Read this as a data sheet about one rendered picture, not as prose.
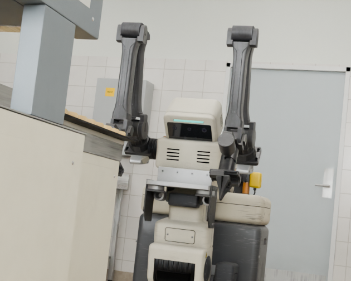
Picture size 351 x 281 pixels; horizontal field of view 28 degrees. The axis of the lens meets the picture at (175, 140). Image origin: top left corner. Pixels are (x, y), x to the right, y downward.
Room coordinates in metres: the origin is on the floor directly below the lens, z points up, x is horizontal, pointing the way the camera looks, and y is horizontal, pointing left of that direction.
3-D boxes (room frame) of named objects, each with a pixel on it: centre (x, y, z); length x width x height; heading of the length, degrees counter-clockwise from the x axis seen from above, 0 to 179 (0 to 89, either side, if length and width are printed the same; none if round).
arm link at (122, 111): (2.60, 0.21, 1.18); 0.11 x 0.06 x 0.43; 73
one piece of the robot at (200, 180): (2.70, -0.05, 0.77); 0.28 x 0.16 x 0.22; 73
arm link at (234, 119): (2.48, -0.20, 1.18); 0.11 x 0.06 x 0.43; 73
